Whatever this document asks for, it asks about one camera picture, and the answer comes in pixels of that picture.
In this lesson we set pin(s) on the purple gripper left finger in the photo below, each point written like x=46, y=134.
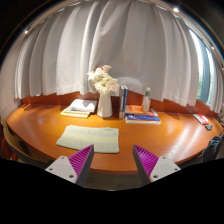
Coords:
x=74, y=168

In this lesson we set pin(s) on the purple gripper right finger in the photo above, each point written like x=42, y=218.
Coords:
x=151, y=167

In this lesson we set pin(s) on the light green folded towel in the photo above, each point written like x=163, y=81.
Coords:
x=104, y=140

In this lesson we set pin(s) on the white open book stack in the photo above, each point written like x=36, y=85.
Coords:
x=80, y=108

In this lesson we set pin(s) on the dark chair right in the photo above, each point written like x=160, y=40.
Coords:
x=214, y=149

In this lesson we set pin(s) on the orange book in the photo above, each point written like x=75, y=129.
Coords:
x=137, y=110

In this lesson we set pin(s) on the clear plastic water bottle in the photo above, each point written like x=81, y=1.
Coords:
x=146, y=100

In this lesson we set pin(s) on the white ceramic vase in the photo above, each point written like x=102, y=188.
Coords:
x=104, y=109

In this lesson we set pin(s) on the wooden chair left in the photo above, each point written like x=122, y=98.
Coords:
x=23, y=150

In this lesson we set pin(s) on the small dark phone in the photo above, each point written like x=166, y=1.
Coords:
x=209, y=127

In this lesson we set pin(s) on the red booklet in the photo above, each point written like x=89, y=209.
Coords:
x=202, y=119

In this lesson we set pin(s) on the upright blue white book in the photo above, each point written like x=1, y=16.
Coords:
x=124, y=100

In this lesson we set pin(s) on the upright grey book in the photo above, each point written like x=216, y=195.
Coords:
x=121, y=92

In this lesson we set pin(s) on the white flower bouquet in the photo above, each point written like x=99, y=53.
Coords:
x=102, y=81

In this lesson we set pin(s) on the white curtain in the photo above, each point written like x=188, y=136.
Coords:
x=147, y=47

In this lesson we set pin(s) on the window with frame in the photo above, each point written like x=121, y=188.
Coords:
x=206, y=70

